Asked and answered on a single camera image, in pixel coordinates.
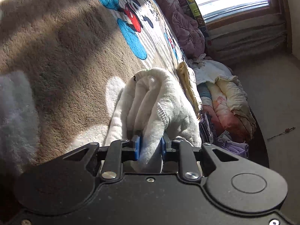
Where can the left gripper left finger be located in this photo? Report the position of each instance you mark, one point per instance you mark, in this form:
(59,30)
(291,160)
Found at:
(118,152)

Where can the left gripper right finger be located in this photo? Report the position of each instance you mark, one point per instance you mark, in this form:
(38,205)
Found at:
(185,154)

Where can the white quilted baby garment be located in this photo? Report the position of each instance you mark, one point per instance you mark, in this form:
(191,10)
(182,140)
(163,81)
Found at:
(153,102)

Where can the pile of mixed clothes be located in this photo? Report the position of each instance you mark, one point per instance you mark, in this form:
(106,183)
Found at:
(225,141)

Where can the navy striped garment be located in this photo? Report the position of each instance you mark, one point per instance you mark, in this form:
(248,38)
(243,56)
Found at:
(206,128)

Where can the folded cream quilted cloth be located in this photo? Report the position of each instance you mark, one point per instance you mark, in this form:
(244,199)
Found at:
(188,81)

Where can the white crumpled sheet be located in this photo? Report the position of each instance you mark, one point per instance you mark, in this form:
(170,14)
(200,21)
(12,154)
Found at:
(207,70)

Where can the purple crumpled quilt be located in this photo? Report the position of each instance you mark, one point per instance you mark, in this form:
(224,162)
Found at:
(185,28)

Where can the curtain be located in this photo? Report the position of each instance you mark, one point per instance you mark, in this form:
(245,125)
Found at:
(247,38)

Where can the Mickey Mouse fleece blanket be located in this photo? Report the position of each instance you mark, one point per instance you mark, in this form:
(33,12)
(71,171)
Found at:
(63,65)

